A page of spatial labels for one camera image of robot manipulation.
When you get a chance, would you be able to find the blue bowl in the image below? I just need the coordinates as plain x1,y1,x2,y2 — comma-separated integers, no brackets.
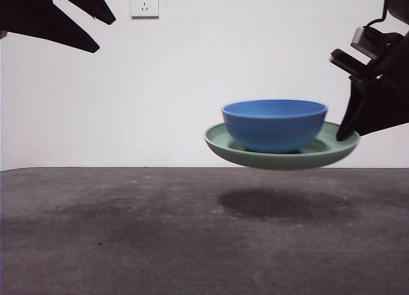
221,99,329,155

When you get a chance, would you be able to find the green plate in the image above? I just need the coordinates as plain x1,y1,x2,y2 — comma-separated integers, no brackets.
204,121,360,172

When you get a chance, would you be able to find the white wall socket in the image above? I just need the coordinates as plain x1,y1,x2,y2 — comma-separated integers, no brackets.
131,0,160,20

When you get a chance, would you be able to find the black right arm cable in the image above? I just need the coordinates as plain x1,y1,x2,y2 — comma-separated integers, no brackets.
364,0,391,29

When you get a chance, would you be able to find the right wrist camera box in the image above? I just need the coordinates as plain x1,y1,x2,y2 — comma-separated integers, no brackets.
350,26,389,60

